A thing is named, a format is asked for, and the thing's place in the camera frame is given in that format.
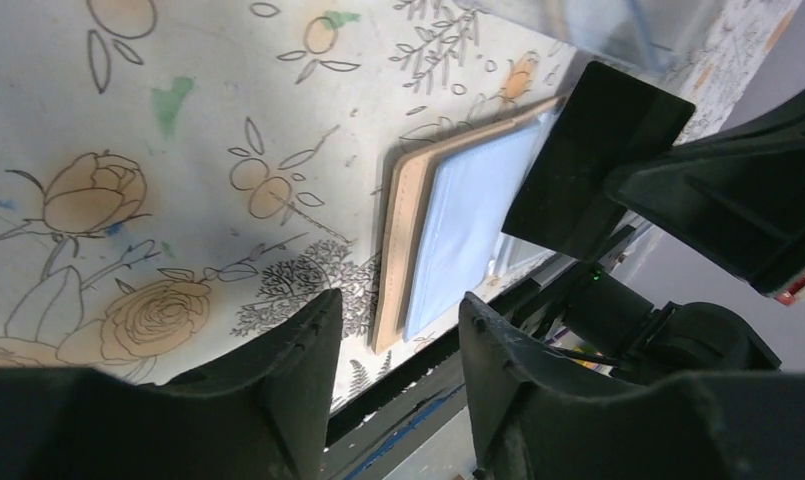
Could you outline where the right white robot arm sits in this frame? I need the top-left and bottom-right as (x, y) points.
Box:
(560, 89), (805, 385)

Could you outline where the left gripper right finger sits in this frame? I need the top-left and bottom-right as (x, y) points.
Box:
(458, 293), (805, 479)

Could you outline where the clear acrylic card box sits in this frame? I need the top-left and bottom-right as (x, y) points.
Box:
(456, 0), (723, 74)

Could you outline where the tan card holder wallet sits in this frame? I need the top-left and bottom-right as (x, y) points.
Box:
(370, 96), (566, 353)

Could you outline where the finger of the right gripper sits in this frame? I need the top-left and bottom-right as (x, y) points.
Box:
(604, 89), (805, 297)

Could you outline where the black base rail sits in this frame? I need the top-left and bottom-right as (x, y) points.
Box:
(322, 225), (642, 480)

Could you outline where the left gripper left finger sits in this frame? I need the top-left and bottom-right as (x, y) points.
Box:
(0, 289), (343, 479)

